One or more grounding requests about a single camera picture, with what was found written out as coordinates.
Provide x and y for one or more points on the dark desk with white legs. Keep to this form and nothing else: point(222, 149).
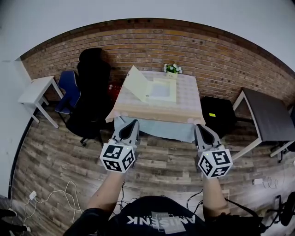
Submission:
point(269, 115)

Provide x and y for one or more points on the black office chair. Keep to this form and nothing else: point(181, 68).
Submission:
point(92, 92)

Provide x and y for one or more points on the pale checked tablecloth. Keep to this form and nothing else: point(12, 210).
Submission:
point(184, 92)

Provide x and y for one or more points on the black box with yellow label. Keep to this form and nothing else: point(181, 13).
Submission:
point(219, 106)

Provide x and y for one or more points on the pale yellow box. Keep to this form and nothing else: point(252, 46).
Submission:
point(136, 85)

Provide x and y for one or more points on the person's left forearm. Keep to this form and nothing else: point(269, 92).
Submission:
point(103, 196)

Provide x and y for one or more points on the black tripod stand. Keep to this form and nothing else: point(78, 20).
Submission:
point(288, 212)

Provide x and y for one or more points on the red box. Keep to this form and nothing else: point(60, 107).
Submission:
point(114, 92)

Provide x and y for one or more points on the white side table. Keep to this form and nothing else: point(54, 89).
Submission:
point(37, 88)

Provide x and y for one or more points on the white power adapter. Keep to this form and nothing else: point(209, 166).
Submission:
point(33, 195)

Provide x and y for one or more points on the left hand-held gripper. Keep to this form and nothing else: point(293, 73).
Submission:
point(115, 156)

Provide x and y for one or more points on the blue chair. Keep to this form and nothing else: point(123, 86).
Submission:
point(68, 85)

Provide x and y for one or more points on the black swivel chair base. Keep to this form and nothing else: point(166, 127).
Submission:
point(280, 149)

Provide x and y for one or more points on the black stand base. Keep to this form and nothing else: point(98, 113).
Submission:
point(7, 212)

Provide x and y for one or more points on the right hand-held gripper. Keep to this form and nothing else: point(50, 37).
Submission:
point(214, 163)

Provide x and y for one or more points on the pale paper sheets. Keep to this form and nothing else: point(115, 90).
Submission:
point(161, 91)

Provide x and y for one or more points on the white pot with flowers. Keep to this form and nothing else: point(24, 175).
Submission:
point(171, 69)

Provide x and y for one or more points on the person's right forearm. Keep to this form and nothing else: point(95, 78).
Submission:
point(214, 198)

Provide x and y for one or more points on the person's black printed t-shirt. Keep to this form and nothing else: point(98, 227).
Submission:
point(161, 207)

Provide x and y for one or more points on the light blue under cloth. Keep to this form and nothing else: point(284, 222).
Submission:
point(161, 131)

